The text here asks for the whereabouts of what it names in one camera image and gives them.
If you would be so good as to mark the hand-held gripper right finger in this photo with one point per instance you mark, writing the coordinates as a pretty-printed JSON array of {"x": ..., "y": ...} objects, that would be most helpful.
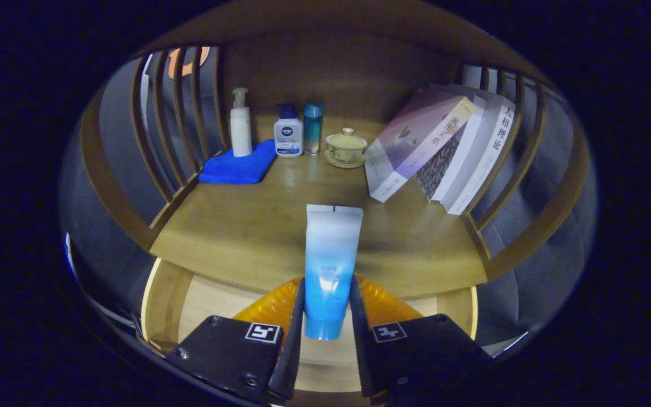
[{"x": 362, "y": 362}]

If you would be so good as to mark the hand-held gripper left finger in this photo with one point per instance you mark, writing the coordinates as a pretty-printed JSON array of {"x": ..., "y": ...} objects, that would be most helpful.
[{"x": 290, "y": 362}]

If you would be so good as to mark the wooden drawer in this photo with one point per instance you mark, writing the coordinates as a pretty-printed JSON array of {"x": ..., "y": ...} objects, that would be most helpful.
[{"x": 212, "y": 299}]

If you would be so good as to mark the blue and white tube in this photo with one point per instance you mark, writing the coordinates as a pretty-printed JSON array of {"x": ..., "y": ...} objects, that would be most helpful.
[{"x": 331, "y": 260}]

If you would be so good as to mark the wooden countertop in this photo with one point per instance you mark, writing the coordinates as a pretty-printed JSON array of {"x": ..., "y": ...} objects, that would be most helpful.
[{"x": 257, "y": 226}]

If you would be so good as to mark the wooden cabinet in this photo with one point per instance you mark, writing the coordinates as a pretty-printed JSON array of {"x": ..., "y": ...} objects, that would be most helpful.
[{"x": 325, "y": 68}]

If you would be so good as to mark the blue folded cloth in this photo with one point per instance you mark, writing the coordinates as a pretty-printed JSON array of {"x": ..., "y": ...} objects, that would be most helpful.
[{"x": 235, "y": 169}]

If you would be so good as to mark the patterned book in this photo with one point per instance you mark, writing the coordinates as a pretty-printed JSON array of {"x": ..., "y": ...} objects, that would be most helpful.
[{"x": 438, "y": 167}]

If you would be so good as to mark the lidded ceramic tea cup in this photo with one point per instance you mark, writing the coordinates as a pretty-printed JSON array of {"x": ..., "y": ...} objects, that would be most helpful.
[{"x": 346, "y": 150}]

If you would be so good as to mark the plain white book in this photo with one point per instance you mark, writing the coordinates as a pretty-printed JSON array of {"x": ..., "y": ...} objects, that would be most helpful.
[{"x": 464, "y": 164}]

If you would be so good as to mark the white bottle with blue cap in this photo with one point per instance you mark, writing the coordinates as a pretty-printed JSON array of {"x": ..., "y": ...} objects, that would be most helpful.
[{"x": 288, "y": 138}]

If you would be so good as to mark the purple book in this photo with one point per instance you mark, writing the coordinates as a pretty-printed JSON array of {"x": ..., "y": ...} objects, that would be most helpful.
[{"x": 410, "y": 141}]

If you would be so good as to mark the teal bottle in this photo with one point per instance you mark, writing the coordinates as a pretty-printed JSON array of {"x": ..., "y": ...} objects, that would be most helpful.
[{"x": 312, "y": 133}]

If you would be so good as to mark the white pump bottle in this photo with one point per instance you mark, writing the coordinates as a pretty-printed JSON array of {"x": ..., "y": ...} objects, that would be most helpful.
[{"x": 241, "y": 133}]

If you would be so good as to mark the white book with black characters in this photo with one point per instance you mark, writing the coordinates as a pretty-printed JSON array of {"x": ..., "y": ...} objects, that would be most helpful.
[{"x": 489, "y": 158}]

